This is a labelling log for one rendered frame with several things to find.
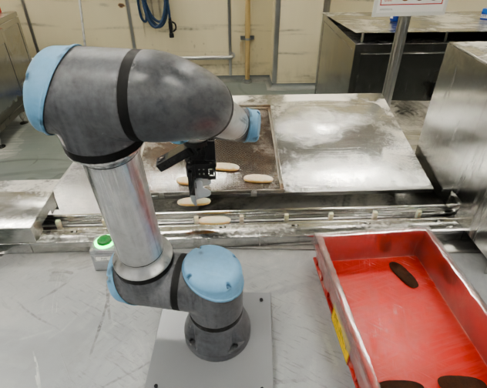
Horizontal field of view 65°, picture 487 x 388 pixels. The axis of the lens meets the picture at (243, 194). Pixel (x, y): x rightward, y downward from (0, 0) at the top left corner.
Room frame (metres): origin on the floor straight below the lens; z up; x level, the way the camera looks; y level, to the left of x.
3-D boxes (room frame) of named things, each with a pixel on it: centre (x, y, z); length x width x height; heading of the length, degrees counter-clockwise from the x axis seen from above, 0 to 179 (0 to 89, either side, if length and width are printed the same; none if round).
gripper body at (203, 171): (0.92, 0.12, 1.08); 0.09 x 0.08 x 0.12; 93
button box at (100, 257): (0.78, 0.38, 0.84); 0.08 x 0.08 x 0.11; 2
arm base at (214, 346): (0.53, 0.06, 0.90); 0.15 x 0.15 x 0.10
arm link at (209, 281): (0.53, 0.07, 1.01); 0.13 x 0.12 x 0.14; 81
